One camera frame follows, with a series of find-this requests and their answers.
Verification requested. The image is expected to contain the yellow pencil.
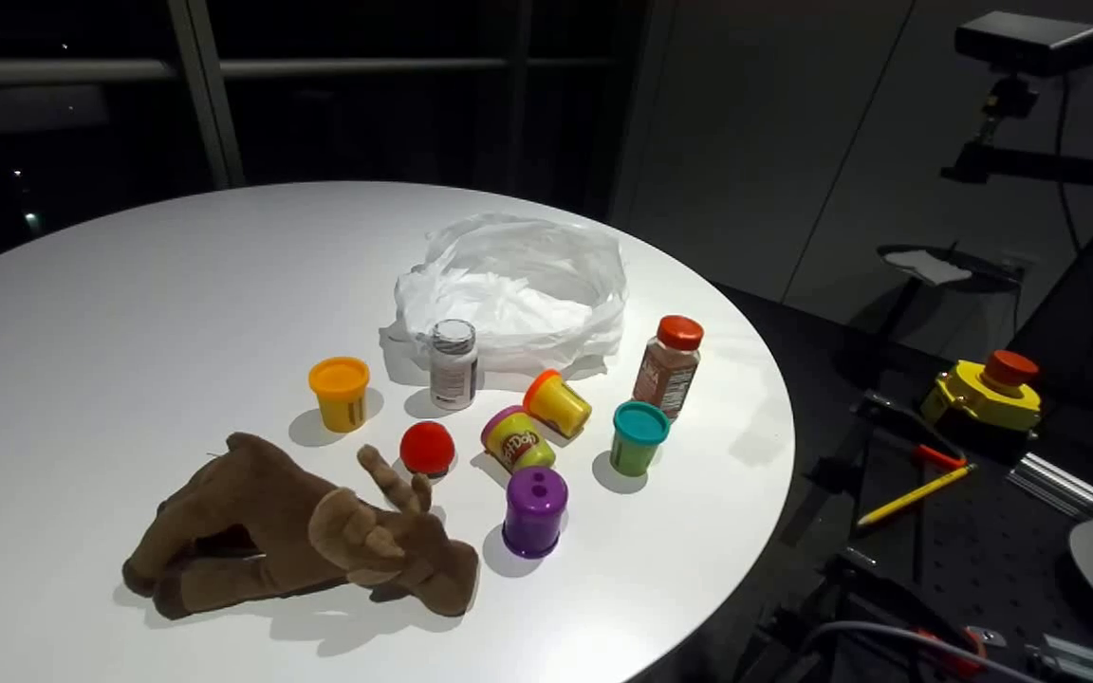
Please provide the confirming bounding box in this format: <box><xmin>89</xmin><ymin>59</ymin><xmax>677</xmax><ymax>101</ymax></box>
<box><xmin>853</xmin><ymin>463</ymin><xmax>974</xmax><ymax>526</ymax></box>

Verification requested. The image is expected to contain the teal lid green dough tub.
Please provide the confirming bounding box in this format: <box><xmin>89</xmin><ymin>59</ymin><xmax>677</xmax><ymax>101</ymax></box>
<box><xmin>610</xmin><ymin>399</ymin><xmax>671</xmax><ymax>478</ymax></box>

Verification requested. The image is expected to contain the white plastic bag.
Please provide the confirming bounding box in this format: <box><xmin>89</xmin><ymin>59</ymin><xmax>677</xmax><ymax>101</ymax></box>
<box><xmin>379</xmin><ymin>214</ymin><xmax>625</xmax><ymax>377</ymax></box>

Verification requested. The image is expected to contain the red lid spice bottle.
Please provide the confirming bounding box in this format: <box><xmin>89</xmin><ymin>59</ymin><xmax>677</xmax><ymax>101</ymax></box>
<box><xmin>633</xmin><ymin>313</ymin><xmax>708</xmax><ymax>420</ymax></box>

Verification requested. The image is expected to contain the window frame railing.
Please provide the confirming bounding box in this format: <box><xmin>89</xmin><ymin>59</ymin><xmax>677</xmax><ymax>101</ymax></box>
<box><xmin>0</xmin><ymin>0</ymin><xmax>614</xmax><ymax>187</ymax></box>

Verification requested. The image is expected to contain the purple dough tub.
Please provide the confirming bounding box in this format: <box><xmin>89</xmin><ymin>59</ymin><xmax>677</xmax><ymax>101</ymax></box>
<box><xmin>501</xmin><ymin>467</ymin><xmax>568</xmax><ymax>559</ymax></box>

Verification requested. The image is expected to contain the brown plush moose toy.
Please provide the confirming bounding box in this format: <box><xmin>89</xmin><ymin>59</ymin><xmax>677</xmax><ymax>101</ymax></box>
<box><xmin>122</xmin><ymin>434</ymin><xmax>477</xmax><ymax>620</ymax></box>

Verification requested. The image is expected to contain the red round lid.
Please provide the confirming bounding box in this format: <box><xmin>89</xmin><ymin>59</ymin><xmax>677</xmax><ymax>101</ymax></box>
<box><xmin>398</xmin><ymin>420</ymin><xmax>455</xmax><ymax>478</ymax></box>

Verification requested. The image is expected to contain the black camera on stand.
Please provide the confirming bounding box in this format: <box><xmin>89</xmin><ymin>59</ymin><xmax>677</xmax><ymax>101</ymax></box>
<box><xmin>944</xmin><ymin>11</ymin><xmax>1093</xmax><ymax>187</ymax></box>

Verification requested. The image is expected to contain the yellow emergency stop button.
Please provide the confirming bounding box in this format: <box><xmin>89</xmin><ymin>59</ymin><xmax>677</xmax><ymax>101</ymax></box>
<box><xmin>920</xmin><ymin>348</ymin><xmax>1044</xmax><ymax>434</ymax></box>

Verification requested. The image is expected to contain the pink lid dough tub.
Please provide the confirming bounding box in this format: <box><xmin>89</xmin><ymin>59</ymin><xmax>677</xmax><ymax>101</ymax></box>
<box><xmin>482</xmin><ymin>406</ymin><xmax>556</xmax><ymax>472</ymax></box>

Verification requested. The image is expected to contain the orange lid yellow dough tub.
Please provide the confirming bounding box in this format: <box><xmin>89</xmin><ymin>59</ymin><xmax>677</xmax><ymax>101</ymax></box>
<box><xmin>309</xmin><ymin>355</ymin><xmax>370</xmax><ymax>434</ymax></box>

